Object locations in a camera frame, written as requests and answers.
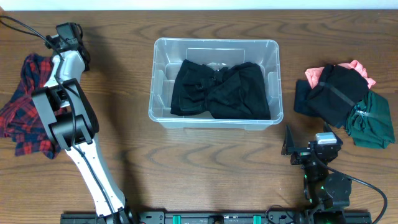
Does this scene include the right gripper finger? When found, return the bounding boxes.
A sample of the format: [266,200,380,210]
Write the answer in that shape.
[323,122,333,133]
[281,125,295,155]

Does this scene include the black garment with tape band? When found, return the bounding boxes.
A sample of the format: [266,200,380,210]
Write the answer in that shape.
[307,65,369,126]

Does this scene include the dark green garment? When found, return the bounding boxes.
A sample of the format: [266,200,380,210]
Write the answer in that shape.
[345,90,396,149]

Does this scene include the salmon pink garment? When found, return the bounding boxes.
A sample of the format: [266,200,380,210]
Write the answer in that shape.
[305,60,376,88]

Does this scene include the black trousers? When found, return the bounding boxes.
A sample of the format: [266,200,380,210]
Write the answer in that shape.
[170,60,271,120]

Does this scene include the red blue plaid shirt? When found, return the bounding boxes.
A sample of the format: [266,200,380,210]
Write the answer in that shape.
[1,54,61,159]

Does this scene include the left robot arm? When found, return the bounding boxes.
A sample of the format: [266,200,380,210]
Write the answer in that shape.
[32,22,137,223]

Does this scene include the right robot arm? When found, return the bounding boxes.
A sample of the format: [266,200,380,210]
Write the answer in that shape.
[281,123,352,223]

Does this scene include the small black folded garment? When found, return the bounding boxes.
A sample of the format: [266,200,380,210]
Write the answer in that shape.
[294,80,319,117]

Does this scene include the clear plastic storage bin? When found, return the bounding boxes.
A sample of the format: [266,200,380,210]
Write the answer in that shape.
[148,37,284,130]

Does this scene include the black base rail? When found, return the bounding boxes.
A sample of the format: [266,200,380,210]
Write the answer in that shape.
[60,210,373,224]

